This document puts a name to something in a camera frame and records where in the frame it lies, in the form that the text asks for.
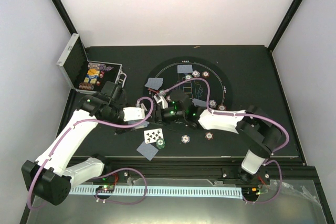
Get blue card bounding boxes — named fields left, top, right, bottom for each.
left=136, top=141, right=159, bottom=161
left=177, top=65, right=193, bottom=74
left=192, top=98, right=207, bottom=107
left=144, top=78, right=163, bottom=90

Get blue chips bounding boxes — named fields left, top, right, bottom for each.
left=192, top=70, right=200, bottom=78
left=209, top=100, right=217, bottom=108

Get blue white poker chip stack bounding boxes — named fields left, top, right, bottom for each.
left=181, top=135, right=190, bottom=144

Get blue playing card deck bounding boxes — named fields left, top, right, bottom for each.
left=128, top=120, right=149, bottom=129

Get face-up clubs card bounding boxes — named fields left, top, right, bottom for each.
left=143, top=129, right=164, bottom=144

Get orange black poker chip stack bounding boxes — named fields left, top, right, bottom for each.
left=205, top=132, right=214, bottom=140

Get orange chips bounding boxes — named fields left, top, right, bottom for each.
left=218, top=104, right=226, bottom=111
left=202, top=71, right=209, bottom=78

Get green poker chip stack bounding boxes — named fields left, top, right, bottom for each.
left=156, top=138, right=165, bottom=149

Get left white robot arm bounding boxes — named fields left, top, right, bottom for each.
left=22, top=81, right=147, bottom=210

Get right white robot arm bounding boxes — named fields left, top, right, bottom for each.
left=152, top=105, right=289, bottom=184

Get round black poker mat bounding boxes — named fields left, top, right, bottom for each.
left=144, top=57, right=233, bottom=131

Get brown chip row in case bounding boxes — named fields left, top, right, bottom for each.
left=79, top=82, right=95, bottom=91

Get yellow blue card box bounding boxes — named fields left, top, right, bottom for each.
left=83, top=68, right=100, bottom=84

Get aluminium poker case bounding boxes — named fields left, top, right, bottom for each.
left=57, top=33, right=127, bottom=94

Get purple chip row in case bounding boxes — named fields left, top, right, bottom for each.
left=88, top=62, right=114, bottom=71

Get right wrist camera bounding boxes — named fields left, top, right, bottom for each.
left=170, top=89, right=191, bottom=110

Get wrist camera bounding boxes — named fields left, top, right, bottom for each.
left=122, top=106, right=145, bottom=122
left=170, top=89, right=191, bottom=110

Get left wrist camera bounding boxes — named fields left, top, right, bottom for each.
left=122, top=106, right=145, bottom=122

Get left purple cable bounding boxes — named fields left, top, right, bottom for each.
left=27, top=96, right=154, bottom=211

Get purple cable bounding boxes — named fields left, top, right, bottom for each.
left=27, top=96, right=154, bottom=211
left=157, top=78, right=290, bottom=205

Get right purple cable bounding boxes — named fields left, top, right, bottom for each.
left=157, top=78, right=290, bottom=205

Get white slotted cable duct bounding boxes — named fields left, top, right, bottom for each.
left=70, top=185, right=243, bottom=199

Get black aluminium rail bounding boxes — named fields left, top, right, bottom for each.
left=92, top=154, right=320, bottom=184

